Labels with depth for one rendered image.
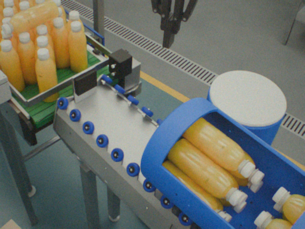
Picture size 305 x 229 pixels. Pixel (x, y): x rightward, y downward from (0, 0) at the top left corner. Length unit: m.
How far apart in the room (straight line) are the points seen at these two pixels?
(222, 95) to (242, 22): 2.47
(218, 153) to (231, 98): 0.41
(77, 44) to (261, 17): 2.68
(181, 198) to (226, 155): 0.15
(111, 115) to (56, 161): 1.10
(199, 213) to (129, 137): 0.46
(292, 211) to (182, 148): 0.32
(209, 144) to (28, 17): 0.81
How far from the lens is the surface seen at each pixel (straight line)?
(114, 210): 2.06
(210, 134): 0.99
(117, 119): 1.37
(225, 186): 0.97
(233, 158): 0.97
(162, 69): 3.03
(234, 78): 1.43
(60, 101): 1.39
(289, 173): 1.10
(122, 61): 1.49
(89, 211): 1.90
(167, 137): 0.96
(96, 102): 1.43
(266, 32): 3.73
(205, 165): 0.98
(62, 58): 1.59
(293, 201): 0.95
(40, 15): 1.47
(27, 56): 1.48
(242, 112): 1.31
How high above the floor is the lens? 1.94
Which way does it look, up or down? 47 degrees down
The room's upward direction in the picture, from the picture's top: 5 degrees clockwise
